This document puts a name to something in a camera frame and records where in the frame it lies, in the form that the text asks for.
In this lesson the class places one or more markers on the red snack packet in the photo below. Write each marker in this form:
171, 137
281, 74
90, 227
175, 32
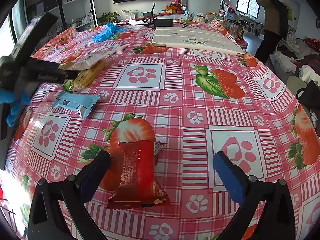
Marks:
138, 186

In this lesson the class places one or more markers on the white shelf unit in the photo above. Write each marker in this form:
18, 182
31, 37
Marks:
70, 13

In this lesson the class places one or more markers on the red flower arrangement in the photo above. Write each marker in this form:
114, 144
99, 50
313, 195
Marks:
176, 4

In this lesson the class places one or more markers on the potted green plant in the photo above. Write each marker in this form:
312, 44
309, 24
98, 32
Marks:
110, 17

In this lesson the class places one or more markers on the blue gloved left hand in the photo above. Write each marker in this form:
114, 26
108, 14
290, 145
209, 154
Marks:
16, 104

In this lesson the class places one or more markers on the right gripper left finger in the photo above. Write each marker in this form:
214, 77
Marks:
46, 220

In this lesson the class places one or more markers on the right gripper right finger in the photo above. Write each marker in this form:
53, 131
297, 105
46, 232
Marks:
277, 220

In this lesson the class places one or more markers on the light blue snack packet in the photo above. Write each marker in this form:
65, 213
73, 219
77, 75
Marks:
81, 104

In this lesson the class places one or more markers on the pile of clothes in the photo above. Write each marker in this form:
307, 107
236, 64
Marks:
296, 63

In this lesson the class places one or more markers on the person in brown vest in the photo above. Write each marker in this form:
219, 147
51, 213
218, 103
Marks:
276, 27

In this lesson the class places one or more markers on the strawberry pattern tablecloth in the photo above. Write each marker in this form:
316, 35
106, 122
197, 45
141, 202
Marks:
196, 102

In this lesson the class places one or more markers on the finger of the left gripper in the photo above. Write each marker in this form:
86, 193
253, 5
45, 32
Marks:
44, 65
69, 74

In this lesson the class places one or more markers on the white folded mat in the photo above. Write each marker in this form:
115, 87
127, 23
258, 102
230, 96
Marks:
193, 38

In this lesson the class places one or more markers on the yellow biscuit packet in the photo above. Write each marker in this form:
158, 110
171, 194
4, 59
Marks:
85, 77

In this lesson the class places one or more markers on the blue rubber gloves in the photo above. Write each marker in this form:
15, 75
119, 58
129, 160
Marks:
109, 30

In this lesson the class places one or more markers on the white clear snack packet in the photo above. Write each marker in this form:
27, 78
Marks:
84, 64

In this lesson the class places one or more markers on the black power adapter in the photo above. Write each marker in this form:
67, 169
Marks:
163, 22

